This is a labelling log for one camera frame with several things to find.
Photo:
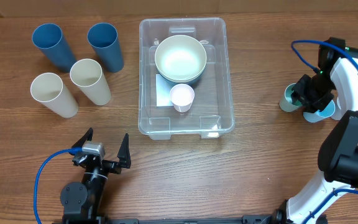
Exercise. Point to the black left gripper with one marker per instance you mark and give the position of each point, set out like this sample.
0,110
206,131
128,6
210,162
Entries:
123,155

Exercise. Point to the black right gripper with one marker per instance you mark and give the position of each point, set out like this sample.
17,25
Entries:
301,93

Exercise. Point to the light blue small cup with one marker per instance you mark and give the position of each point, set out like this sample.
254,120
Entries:
320,115

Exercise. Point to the green small cup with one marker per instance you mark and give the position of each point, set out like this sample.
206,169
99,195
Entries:
286,104

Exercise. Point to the pink small cup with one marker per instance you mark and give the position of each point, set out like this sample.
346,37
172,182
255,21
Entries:
182,96

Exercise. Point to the cream bowl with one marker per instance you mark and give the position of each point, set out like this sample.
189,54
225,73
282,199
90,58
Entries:
188,75
180,51

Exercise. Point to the cream bowl front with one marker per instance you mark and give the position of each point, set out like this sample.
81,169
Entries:
180,51

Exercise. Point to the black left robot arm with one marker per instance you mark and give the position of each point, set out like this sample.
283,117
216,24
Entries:
81,200

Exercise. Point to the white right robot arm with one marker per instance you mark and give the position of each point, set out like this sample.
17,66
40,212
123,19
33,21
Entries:
332,92

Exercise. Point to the grey small cup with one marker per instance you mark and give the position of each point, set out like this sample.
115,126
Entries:
338,111

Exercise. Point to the cream tall cup right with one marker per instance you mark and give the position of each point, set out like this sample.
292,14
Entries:
87,74

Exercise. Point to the cream tall cup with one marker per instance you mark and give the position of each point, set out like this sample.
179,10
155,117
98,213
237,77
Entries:
87,74
49,90

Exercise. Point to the white label in bin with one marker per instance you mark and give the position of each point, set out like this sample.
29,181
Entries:
162,93

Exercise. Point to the cream tall cup front left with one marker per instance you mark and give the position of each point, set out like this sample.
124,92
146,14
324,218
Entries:
49,90

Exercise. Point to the clear plastic storage bin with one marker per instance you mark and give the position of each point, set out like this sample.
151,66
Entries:
212,111

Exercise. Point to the dark blue tall cup right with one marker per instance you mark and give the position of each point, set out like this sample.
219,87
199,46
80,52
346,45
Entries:
103,38

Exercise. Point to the dark blue tall cup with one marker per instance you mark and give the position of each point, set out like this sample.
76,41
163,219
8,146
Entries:
49,39
103,38

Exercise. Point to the dark blue tall cup left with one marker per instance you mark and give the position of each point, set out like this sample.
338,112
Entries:
49,39

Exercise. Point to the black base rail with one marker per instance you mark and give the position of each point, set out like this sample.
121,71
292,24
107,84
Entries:
245,219

